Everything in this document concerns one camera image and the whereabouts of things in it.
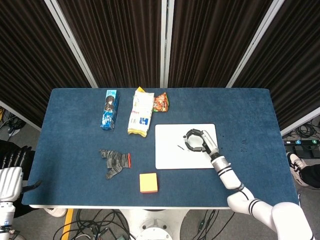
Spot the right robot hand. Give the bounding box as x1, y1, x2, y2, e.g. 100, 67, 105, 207
183, 128, 221, 158

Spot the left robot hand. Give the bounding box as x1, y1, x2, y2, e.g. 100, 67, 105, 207
0, 146, 43, 202

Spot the white rectangular board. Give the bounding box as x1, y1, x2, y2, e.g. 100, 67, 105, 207
154, 123, 218, 170

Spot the plain white shoe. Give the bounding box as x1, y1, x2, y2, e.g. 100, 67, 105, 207
44, 206, 68, 219

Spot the orange chips bag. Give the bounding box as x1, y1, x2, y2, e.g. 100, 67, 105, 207
152, 91, 170, 113

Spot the yellow floor tape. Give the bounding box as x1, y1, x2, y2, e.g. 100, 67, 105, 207
60, 208, 75, 240

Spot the orange sticky note pad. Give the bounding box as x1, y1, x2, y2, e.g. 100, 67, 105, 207
139, 172, 159, 194

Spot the white snack bag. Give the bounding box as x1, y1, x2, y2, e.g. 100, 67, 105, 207
127, 86, 155, 138

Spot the blue fabric table cover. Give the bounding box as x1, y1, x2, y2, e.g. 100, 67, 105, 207
21, 87, 301, 209

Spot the white sneaker with black stripes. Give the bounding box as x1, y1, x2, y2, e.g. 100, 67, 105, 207
286, 151, 311, 187

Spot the power strip with lit switches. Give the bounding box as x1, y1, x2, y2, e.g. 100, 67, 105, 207
283, 139, 320, 147

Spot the grey knit work glove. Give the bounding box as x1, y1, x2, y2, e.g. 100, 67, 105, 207
99, 148, 132, 181

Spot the dark ribbed partition panel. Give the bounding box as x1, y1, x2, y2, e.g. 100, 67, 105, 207
233, 0, 320, 131
167, 0, 275, 89
0, 0, 92, 128
56, 0, 163, 89

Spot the blue cookie box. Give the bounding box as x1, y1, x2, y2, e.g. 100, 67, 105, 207
100, 89, 120, 132

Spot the black trouser leg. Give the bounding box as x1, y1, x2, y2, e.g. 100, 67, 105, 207
299, 163, 320, 191

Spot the black floor cable bundle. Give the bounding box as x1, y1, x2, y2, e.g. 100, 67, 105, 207
51, 208, 132, 240
0, 106, 27, 137
281, 119, 320, 139

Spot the black cable with green plug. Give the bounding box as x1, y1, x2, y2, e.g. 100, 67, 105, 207
196, 209, 217, 240

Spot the white table pedestal base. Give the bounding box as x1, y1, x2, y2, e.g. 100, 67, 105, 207
119, 208, 191, 240

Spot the white table frame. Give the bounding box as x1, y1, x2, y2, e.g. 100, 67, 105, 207
28, 204, 232, 210

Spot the white partition post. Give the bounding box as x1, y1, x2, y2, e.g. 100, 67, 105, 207
44, 0, 99, 89
159, 0, 174, 89
225, 0, 286, 89

